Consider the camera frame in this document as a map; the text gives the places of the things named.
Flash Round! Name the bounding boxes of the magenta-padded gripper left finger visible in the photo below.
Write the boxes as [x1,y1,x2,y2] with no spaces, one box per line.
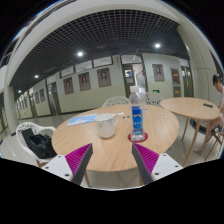
[41,143,94,187]

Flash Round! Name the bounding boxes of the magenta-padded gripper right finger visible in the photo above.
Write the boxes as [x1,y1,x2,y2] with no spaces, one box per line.
[131,142,184,186]

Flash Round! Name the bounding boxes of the clear blue-labelled water bottle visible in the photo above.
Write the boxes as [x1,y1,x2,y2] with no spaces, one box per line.
[128,85,148,142]

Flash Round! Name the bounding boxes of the black bag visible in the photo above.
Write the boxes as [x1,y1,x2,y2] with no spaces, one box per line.
[21,128,58,159]

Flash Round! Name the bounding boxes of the flat round red coaster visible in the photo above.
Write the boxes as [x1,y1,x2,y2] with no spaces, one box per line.
[127,131,149,144]

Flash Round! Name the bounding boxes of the blue and white booklet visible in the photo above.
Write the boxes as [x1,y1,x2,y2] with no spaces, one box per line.
[67,113,99,127]

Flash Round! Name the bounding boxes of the white plastic lattice chair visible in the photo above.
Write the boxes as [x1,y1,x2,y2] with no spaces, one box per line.
[101,95,132,108]
[144,91,166,106]
[15,121,57,168]

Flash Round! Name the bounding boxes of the wooden-legged chair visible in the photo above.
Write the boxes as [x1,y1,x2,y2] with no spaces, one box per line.
[203,128,224,162]

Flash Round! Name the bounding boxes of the round wooden side table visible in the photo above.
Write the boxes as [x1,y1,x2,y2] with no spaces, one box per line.
[159,96,222,168]

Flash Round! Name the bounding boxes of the closed dark-framed door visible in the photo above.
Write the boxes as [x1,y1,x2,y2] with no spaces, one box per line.
[47,81,62,116]

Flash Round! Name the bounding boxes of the open dark-framed door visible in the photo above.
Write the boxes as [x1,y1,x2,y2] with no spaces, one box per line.
[121,63,148,98]

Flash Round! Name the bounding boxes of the round ceiling lights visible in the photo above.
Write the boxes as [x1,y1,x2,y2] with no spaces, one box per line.
[31,41,163,81]

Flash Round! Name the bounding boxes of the framed wall portraits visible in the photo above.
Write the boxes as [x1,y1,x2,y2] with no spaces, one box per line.
[19,63,183,109]

